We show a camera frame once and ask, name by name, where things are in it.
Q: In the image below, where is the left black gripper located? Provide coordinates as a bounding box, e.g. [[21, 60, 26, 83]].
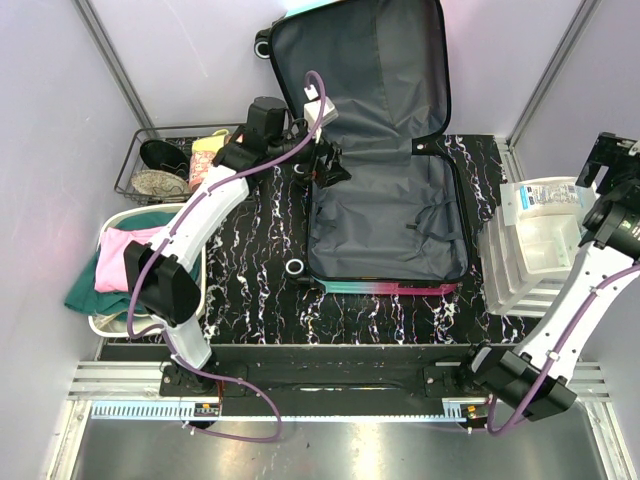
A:
[[268, 120, 351, 188]]

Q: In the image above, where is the white packet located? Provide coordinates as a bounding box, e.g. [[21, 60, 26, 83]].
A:
[[518, 183, 583, 210]]

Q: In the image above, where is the pink and teal kids suitcase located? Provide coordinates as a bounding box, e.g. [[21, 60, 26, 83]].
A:
[[254, 1, 470, 296]]

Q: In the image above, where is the white drawer organizer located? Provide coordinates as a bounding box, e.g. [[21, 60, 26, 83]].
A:
[[478, 177, 598, 318]]

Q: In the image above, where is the pink cloth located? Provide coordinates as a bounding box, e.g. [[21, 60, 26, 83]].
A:
[[95, 227, 161, 293]]

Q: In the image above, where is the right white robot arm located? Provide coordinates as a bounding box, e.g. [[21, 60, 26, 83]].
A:
[[453, 132, 639, 436]]

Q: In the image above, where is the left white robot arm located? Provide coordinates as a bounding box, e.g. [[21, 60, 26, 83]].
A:
[[124, 91, 338, 396]]

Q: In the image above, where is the yellow mug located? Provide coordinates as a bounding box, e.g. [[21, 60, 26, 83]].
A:
[[192, 129, 231, 155]]

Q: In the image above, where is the patterned pink mug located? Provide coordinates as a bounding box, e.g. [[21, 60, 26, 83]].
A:
[[188, 151, 216, 192]]

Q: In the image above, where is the black marble pattern mat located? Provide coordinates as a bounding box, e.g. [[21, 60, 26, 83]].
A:
[[194, 134, 537, 345]]

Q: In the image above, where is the black bowl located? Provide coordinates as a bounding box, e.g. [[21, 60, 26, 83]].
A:
[[139, 139, 189, 171]]

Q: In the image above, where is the speckled grey plate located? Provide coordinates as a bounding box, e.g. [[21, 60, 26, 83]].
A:
[[131, 169, 190, 197]]

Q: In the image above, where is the white plastic basin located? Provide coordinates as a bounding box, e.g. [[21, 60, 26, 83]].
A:
[[88, 203, 207, 338]]

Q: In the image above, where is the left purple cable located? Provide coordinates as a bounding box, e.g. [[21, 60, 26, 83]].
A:
[[125, 69, 329, 442]]

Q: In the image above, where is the purple cable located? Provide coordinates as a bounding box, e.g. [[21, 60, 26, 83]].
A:
[[125, 69, 329, 442], [462, 264, 640, 437]]

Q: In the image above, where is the black wire dish rack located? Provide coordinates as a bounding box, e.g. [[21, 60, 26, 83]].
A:
[[113, 122, 239, 206]]

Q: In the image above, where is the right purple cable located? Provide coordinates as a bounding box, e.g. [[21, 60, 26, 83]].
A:
[[462, 264, 640, 437]]

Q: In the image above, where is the aluminium frame rail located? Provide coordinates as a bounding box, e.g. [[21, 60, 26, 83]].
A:
[[67, 362, 614, 424]]

